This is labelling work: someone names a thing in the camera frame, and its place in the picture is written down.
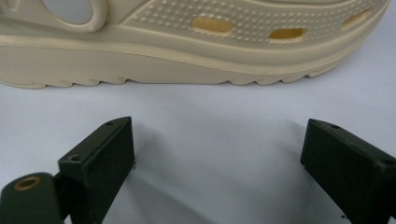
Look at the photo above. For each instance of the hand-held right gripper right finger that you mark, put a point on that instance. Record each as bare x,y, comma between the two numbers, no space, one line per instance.
348,168

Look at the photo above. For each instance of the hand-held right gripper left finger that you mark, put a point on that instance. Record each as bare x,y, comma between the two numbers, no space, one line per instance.
102,161

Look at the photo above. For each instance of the beige clog shoe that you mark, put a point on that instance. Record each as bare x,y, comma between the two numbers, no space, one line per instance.
186,59

